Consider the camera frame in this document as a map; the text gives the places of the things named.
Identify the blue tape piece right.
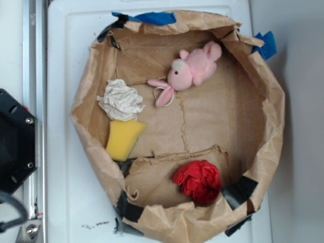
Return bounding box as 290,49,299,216
252,31,277,60

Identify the crumpled white paper ball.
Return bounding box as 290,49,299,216
96,79,145,122

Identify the blue tape piece top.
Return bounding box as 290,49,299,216
111,12,177,26

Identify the aluminium rail frame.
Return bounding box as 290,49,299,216
16,1,49,242

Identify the pink plush bunny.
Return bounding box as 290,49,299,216
147,41,222,108

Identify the yellow sponge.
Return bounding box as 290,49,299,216
106,120,147,161

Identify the blue tape piece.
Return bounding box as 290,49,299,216
111,12,177,26
252,31,277,60

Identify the crumpled red paper ball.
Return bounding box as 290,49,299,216
172,160,222,205

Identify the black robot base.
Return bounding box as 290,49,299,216
0,89,36,194

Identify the brown paper bag bin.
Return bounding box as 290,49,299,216
70,10,285,242

